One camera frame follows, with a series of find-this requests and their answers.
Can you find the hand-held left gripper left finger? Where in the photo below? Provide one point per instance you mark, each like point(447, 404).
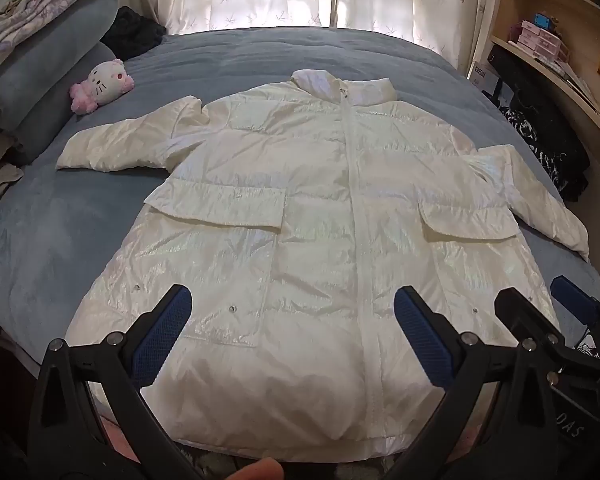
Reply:
point(160, 332)

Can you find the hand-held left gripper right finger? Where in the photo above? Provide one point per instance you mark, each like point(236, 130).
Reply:
point(422, 335)

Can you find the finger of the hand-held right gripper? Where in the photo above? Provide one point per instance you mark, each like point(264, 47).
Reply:
point(522, 312)
point(572, 296)

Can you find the white shiny padded jacket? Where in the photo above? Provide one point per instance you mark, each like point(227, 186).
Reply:
point(305, 200)

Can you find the person's left hand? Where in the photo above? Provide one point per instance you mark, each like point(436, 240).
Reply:
point(257, 470)

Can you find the black cloth with white print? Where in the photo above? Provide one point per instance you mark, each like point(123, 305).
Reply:
point(545, 145)

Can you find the white printed box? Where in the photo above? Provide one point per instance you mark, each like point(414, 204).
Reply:
point(482, 77)

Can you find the pink white cat plush toy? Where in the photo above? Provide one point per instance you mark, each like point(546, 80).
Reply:
point(102, 85)

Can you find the pink drawer organiser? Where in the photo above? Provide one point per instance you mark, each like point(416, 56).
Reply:
point(542, 42)

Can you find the small blue box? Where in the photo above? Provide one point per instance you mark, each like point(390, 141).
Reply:
point(542, 20)

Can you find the wooden curved shelf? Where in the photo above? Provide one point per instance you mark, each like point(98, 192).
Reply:
point(575, 10)

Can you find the black knitted cloth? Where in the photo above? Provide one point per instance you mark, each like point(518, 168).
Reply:
point(132, 32)

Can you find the blue bed blanket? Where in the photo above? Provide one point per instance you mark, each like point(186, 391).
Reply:
point(280, 55)

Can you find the large grey-blue pillow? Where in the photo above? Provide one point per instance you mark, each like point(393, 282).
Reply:
point(40, 55)

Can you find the white printed blanket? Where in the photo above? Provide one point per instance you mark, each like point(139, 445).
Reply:
point(35, 0)

